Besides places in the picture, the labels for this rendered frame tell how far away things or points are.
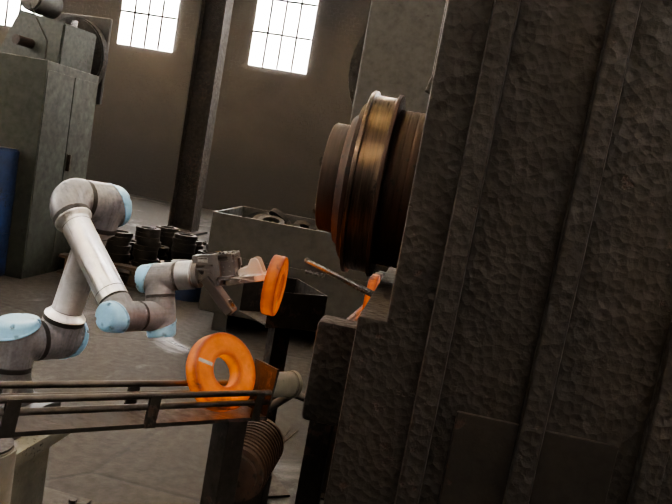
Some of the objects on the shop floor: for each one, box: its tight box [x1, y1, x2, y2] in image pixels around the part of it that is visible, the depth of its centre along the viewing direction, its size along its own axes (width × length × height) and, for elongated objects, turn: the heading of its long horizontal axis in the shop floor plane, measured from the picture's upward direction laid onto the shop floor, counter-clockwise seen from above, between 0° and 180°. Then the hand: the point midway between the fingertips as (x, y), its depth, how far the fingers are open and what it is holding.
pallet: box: [56, 225, 208, 288], centre depth 548 cm, size 120×81×44 cm
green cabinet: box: [0, 52, 99, 279], centre depth 503 cm, size 48×70×150 cm
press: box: [0, 0, 113, 149], centre depth 888 cm, size 137×116×271 cm
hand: (271, 277), depth 174 cm, fingers closed
